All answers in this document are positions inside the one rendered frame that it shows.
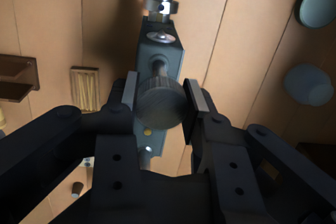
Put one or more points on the small brown cylinder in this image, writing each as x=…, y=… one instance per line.
x=77, y=189

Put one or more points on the dark knurled thumbscrew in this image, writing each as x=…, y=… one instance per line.
x=160, y=105

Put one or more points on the steel centre point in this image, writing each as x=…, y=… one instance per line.
x=161, y=36

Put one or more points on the grey-blue tailstock block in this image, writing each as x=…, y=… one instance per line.
x=172, y=58

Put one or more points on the grey-green round tin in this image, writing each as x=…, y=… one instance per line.
x=317, y=5

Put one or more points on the blue-grey round cap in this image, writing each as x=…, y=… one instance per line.
x=304, y=83

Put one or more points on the brown wooden tray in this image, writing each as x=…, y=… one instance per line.
x=15, y=76

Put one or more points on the wooden box of sticks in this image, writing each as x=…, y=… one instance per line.
x=84, y=89

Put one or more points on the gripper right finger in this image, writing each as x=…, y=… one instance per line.
x=225, y=139

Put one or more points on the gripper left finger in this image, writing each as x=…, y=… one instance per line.
x=52, y=134

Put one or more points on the cream round post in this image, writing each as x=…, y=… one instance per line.
x=2, y=118

